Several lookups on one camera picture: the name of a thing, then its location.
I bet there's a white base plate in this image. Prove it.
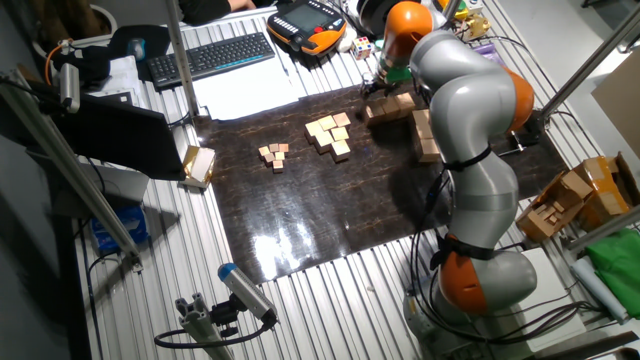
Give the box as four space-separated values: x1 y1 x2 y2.
517 247 587 354

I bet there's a blue tissue pack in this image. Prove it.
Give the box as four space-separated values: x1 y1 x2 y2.
90 205 150 255

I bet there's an open cardboard box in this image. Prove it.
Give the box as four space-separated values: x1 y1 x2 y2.
514 169 595 245

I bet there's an orange camera cable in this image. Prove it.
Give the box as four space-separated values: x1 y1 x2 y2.
43 39 71 87

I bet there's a black laptop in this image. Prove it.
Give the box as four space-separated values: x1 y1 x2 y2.
47 93 187 182

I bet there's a silver depth camera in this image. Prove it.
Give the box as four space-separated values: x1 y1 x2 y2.
58 62 82 115

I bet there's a black marble pattern mat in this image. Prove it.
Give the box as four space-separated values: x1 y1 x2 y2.
192 82 571 286

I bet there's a grey computer mouse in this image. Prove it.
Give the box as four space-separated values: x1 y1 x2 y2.
126 37 148 62

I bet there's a short aluminium profile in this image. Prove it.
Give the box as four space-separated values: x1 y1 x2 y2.
174 292 236 360

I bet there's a cardboard box yellow tape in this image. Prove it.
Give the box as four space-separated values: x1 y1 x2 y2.
573 152 640 232

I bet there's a gold metal object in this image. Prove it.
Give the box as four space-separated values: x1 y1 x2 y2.
458 13 494 42

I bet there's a gold white small box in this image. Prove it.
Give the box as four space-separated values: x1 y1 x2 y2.
179 144 218 191

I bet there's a flat cardboard sheet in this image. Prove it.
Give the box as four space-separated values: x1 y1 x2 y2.
591 62 640 151

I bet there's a black computer keyboard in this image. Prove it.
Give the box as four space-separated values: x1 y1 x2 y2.
146 32 277 92

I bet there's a large white paper sheet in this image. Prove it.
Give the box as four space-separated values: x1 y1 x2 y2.
192 57 307 122

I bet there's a black camera cable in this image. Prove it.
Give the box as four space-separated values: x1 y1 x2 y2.
153 312 277 350

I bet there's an orange black teach pendant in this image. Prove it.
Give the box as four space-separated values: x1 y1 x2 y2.
265 0 348 57

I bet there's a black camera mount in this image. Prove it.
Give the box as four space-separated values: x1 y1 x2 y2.
209 294 241 339

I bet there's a black cloth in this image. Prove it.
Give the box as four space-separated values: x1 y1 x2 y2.
52 44 112 85

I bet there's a black filament spool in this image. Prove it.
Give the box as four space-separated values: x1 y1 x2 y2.
356 0 392 39

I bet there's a colourful puzzle cube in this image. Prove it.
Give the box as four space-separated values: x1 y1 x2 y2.
350 35 374 62

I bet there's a white round pot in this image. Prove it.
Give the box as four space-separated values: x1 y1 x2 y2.
29 3 119 61

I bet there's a white paper stack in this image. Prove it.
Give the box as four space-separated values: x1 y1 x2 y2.
87 54 147 109

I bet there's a grey laptop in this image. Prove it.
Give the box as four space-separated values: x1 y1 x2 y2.
79 162 151 206

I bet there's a black mouse pad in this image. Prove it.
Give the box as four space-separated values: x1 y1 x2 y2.
106 24 172 69

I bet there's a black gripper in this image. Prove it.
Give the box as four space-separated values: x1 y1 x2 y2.
359 75 399 100

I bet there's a purple plastic bag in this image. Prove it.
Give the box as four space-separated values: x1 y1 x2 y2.
472 42 507 69

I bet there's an aluminium frame beam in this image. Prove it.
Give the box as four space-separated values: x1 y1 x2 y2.
0 69 145 274
539 3 640 121
442 0 464 21
566 203 640 255
163 0 202 120

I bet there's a forearm in black sleeve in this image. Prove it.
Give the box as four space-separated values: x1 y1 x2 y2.
179 0 236 27

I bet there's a black metal bar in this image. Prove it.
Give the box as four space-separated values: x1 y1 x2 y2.
529 329 640 360

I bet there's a green flange adapter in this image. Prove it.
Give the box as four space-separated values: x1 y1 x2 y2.
383 65 414 85

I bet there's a green cloth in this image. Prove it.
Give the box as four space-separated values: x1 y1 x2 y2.
584 227 640 320

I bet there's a white paper roll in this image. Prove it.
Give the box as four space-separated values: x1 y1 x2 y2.
569 256 630 325

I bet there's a silver camera blue cap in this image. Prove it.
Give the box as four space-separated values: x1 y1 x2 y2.
217 262 279 325

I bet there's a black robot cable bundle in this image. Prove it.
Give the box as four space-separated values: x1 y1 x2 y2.
407 229 606 349

